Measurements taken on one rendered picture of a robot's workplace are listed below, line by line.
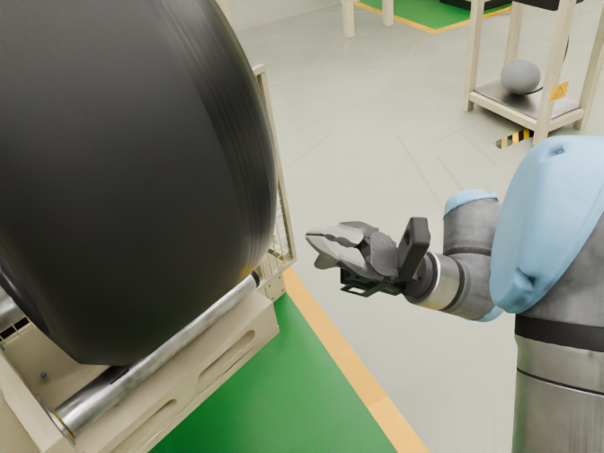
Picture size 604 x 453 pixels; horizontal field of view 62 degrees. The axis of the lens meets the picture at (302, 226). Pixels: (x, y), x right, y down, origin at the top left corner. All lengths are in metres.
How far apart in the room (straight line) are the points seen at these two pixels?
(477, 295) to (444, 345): 1.03
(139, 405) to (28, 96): 0.48
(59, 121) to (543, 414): 0.39
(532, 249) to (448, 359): 1.54
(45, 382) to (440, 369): 1.25
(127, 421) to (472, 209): 0.63
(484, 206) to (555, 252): 0.60
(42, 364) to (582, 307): 0.86
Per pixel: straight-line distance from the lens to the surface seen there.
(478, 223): 0.88
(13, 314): 0.96
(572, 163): 0.32
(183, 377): 0.78
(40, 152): 0.44
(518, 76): 3.06
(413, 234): 0.69
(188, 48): 0.50
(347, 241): 0.72
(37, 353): 1.02
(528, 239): 0.31
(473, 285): 0.83
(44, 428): 0.71
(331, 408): 1.72
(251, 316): 0.82
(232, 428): 1.74
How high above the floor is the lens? 1.47
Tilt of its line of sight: 39 degrees down
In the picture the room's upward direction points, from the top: 9 degrees counter-clockwise
